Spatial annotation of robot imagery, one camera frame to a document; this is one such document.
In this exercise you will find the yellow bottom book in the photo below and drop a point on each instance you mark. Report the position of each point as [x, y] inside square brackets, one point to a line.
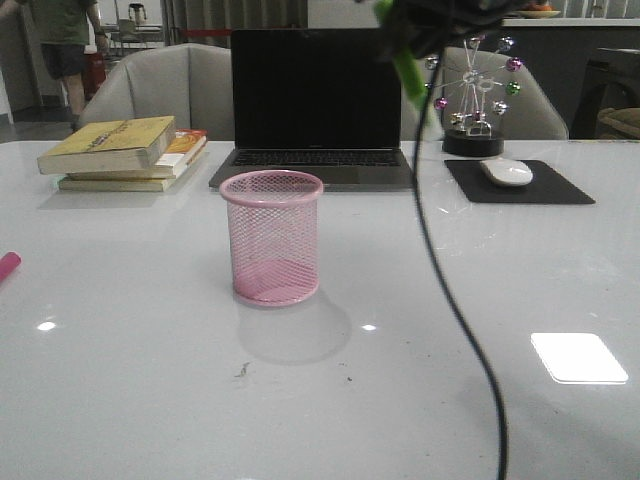
[126, 182]

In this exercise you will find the grey open laptop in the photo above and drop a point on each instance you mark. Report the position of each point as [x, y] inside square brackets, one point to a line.
[319, 101]

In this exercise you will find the person in green shirt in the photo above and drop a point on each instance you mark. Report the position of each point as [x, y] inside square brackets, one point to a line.
[63, 32]

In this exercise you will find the fruit bowl on counter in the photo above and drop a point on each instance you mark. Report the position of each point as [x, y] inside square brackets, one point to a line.
[538, 10]

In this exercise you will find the red barrier belt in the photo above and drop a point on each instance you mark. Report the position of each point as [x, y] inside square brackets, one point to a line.
[204, 33]

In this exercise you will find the yellow top book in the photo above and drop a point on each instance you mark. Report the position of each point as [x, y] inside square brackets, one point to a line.
[106, 146]

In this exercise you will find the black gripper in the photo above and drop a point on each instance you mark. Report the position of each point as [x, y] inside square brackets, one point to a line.
[423, 27]

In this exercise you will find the black mouse pad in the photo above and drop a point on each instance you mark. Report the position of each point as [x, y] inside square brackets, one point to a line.
[546, 187]

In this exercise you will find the grey left armchair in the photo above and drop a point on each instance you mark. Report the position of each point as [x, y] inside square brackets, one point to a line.
[190, 81]

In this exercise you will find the white computer mouse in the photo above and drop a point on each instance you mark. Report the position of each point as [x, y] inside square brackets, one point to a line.
[506, 172]

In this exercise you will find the pink mesh pen holder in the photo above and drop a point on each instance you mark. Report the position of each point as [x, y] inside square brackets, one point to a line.
[273, 233]

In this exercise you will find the white orange middle book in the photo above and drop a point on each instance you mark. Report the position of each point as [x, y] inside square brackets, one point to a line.
[187, 145]

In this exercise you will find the red trash bin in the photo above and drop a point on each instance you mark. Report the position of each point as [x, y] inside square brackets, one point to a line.
[94, 73]

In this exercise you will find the ferris wheel desk ornament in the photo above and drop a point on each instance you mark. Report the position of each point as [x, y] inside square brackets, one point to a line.
[469, 93]

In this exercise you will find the pink red pen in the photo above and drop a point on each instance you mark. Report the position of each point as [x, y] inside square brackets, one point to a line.
[8, 264]

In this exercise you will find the green pen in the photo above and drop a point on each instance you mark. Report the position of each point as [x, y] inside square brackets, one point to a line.
[407, 70]

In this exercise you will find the yellow book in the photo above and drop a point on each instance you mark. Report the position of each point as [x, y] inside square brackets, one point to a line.
[106, 146]
[126, 182]

